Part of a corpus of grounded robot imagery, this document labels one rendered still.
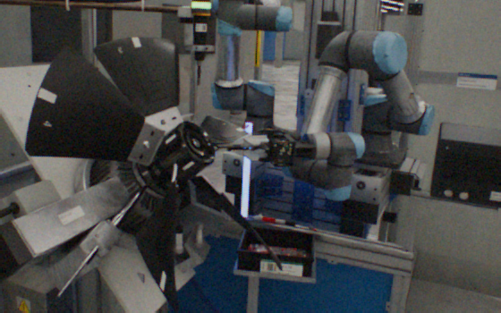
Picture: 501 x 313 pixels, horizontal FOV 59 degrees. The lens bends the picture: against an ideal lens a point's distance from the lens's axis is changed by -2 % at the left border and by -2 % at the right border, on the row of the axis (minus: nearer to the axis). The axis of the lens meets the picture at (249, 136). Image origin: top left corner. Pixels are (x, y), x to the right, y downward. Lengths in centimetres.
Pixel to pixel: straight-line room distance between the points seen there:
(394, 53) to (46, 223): 98
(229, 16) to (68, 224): 74
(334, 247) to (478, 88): 158
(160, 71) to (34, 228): 51
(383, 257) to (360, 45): 64
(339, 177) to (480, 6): 172
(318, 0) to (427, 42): 97
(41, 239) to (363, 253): 96
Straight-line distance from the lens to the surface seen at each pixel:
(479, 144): 131
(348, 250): 149
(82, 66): 95
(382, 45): 133
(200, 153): 103
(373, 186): 165
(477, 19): 278
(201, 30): 110
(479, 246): 303
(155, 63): 119
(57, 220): 92
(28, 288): 128
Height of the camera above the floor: 148
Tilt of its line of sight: 13 degrees down
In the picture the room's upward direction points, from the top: 3 degrees clockwise
